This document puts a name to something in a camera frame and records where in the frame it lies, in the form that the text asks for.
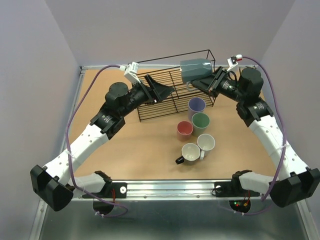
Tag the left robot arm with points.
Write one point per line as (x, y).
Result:
(55, 183)

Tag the green cup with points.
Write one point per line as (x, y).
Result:
(200, 122)

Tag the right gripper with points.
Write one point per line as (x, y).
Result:
(211, 84)

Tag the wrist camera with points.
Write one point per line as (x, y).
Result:
(233, 62)
(131, 71)

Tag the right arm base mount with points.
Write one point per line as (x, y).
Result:
(228, 189)

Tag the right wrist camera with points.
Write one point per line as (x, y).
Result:
(233, 62)

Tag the white mug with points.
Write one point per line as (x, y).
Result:
(206, 144)

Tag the black mug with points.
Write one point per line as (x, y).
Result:
(190, 153)

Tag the purple cup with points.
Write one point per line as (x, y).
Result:
(195, 105)

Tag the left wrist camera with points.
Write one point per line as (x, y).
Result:
(131, 71)

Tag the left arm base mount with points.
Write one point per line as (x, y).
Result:
(117, 191)

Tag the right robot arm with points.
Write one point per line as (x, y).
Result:
(294, 180)

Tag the blue-grey mug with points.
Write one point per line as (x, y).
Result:
(195, 69)

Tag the red cup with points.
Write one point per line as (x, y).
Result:
(184, 130)

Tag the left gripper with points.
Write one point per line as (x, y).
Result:
(160, 92)

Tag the aluminium front rail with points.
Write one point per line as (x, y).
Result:
(171, 190)

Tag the black wire dish rack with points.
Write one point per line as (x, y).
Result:
(166, 71)

